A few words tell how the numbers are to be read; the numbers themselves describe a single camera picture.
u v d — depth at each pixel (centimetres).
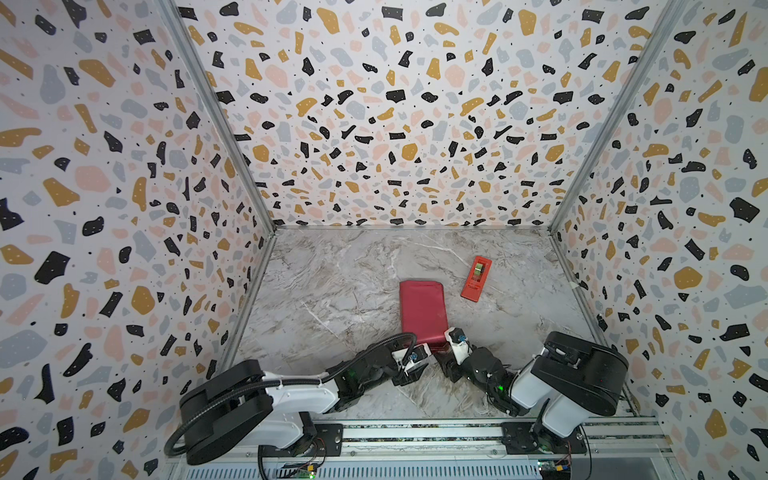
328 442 73
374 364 61
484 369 67
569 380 46
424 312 90
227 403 39
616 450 77
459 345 76
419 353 67
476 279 100
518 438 74
